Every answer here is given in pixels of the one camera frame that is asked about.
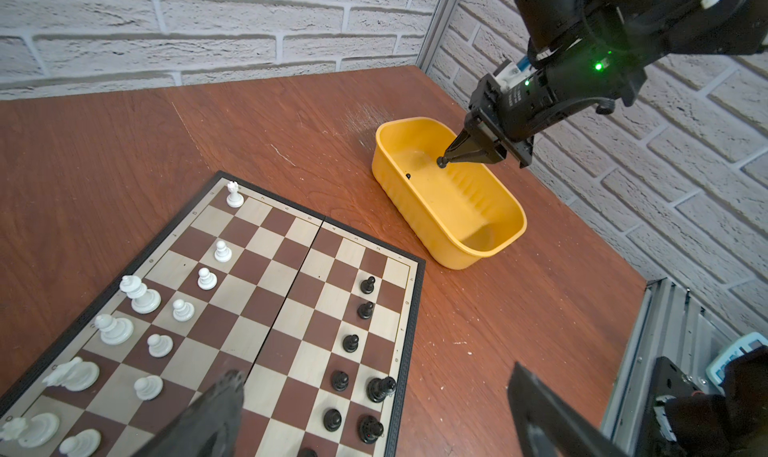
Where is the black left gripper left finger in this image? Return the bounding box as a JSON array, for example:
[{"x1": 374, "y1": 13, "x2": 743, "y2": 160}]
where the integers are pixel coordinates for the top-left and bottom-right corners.
[{"x1": 134, "y1": 370, "x2": 245, "y2": 457}]

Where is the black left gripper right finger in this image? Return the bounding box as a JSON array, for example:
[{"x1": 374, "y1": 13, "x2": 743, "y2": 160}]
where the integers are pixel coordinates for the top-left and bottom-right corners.
[{"x1": 507, "y1": 362, "x2": 624, "y2": 457}]

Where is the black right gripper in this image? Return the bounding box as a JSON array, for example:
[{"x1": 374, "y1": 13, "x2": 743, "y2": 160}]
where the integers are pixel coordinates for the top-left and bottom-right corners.
[{"x1": 436, "y1": 61, "x2": 600, "y2": 169}]

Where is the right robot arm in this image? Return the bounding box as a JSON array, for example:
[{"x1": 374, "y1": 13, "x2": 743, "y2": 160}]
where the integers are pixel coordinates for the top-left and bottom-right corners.
[{"x1": 437, "y1": 0, "x2": 767, "y2": 167}]

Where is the white chess knight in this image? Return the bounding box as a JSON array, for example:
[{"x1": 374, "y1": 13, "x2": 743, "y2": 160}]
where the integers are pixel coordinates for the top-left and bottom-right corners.
[{"x1": 43, "y1": 357, "x2": 100, "y2": 392}]

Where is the folding chess board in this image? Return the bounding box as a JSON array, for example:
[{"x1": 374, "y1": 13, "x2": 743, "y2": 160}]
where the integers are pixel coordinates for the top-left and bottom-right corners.
[{"x1": 1, "y1": 172, "x2": 425, "y2": 456}]

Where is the black chess rook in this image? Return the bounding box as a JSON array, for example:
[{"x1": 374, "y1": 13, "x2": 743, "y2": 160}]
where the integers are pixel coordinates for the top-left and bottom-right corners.
[{"x1": 366, "y1": 376, "x2": 397, "y2": 403}]

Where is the white chess rook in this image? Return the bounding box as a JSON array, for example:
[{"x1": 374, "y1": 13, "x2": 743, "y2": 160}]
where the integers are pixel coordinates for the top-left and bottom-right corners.
[{"x1": 226, "y1": 181, "x2": 244, "y2": 209}]

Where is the yellow plastic bin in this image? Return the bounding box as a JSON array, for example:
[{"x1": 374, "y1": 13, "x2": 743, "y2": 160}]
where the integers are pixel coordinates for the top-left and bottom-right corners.
[{"x1": 372, "y1": 117, "x2": 527, "y2": 270}]

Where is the teal calculator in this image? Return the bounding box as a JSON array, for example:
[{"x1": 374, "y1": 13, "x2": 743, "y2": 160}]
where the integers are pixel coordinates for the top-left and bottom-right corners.
[{"x1": 706, "y1": 332, "x2": 767, "y2": 389}]

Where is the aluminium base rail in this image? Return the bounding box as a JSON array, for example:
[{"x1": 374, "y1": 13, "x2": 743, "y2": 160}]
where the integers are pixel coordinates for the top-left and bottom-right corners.
[{"x1": 600, "y1": 278, "x2": 741, "y2": 456}]

